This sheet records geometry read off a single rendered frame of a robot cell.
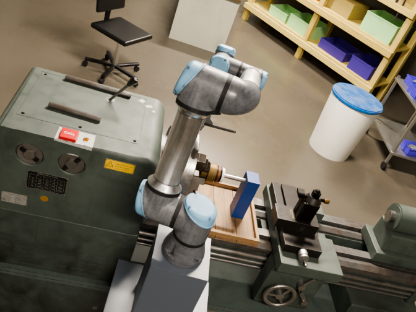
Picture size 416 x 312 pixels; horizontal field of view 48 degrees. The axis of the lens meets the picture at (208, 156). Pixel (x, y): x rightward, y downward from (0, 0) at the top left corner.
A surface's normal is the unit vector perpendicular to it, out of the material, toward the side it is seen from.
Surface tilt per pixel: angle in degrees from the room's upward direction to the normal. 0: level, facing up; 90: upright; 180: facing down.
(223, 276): 0
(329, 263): 0
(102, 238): 90
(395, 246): 90
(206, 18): 90
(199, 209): 7
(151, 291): 90
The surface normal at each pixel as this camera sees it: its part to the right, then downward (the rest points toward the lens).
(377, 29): -0.72, 0.19
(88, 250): 0.02, 0.59
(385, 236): -0.95, -0.24
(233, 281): 0.31, -0.77
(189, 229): -0.22, 0.51
